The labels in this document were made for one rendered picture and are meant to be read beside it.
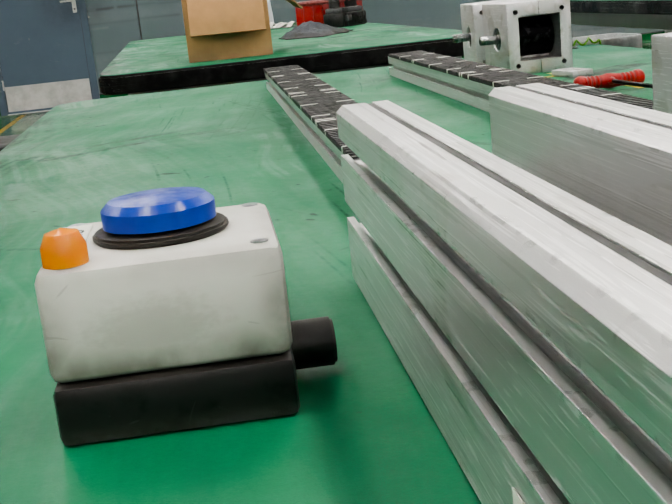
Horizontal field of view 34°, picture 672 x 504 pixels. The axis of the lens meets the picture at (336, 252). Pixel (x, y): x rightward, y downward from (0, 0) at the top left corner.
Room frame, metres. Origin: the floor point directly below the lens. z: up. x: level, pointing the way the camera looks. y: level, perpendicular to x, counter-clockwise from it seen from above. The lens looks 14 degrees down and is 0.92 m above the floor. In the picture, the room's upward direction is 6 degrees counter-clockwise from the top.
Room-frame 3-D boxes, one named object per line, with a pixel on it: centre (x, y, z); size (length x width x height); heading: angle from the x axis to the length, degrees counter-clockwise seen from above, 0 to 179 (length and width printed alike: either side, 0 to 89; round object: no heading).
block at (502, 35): (1.51, -0.28, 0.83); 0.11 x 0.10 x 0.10; 100
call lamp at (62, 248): (0.34, 0.09, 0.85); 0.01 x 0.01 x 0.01
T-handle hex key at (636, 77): (1.13, -0.33, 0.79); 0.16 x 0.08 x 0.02; 11
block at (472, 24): (1.64, -0.26, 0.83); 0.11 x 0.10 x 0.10; 93
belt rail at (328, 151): (1.19, 0.01, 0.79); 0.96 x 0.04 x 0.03; 6
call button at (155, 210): (0.38, 0.06, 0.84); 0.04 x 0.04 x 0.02
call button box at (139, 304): (0.38, 0.05, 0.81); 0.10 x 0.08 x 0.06; 96
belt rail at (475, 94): (1.21, -0.18, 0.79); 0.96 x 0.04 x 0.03; 6
